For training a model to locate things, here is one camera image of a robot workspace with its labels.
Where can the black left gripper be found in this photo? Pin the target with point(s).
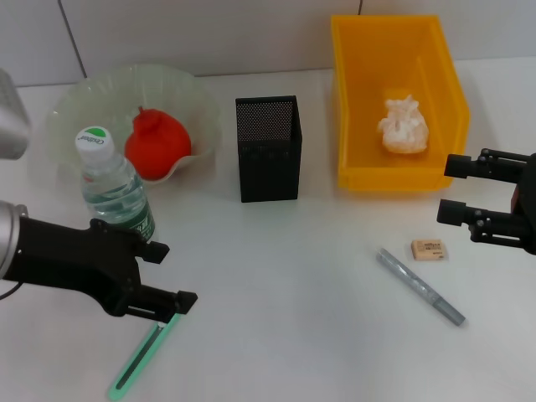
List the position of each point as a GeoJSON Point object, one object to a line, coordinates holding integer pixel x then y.
{"type": "Point", "coordinates": [75, 259]}

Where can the pale green glass fruit plate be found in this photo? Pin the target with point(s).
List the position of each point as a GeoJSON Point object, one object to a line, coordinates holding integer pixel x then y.
{"type": "Point", "coordinates": [104, 92]}

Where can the green utility knife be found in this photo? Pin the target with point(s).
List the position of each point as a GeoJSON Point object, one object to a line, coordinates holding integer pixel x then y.
{"type": "Point", "coordinates": [138, 356]}

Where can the clear green-label water bottle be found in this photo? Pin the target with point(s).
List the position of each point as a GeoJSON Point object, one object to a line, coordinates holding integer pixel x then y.
{"type": "Point", "coordinates": [113, 188]}

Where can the black mesh pen holder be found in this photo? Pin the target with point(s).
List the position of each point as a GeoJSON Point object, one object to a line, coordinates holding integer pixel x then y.
{"type": "Point", "coordinates": [272, 167]}

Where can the yellow plastic bin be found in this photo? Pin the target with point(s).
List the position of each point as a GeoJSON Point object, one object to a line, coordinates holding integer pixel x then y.
{"type": "Point", "coordinates": [364, 125]}

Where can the grey pen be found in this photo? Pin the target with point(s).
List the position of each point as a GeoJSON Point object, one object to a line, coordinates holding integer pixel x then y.
{"type": "Point", "coordinates": [419, 285]}

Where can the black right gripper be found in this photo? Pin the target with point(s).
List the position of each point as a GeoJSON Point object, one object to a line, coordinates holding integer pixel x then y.
{"type": "Point", "coordinates": [528, 209]}

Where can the white paper ball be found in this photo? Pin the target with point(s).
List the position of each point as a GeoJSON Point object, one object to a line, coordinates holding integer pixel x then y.
{"type": "Point", "coordinates": [404, 130]}

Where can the beige eraser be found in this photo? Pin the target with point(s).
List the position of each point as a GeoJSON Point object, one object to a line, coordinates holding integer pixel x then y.
{"type": "Point", "coordinates": [427, 250]}

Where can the orange fruit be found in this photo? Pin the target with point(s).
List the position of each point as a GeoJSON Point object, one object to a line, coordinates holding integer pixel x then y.
{"type": "Point", "coordinates": [161, 144]}

